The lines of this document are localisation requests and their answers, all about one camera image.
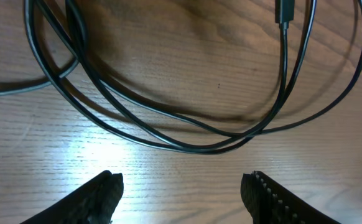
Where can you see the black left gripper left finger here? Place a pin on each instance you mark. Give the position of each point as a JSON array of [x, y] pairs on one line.
[[93, 202]]

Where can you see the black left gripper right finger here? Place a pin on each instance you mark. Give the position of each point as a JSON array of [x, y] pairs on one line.
[[268, 202]]

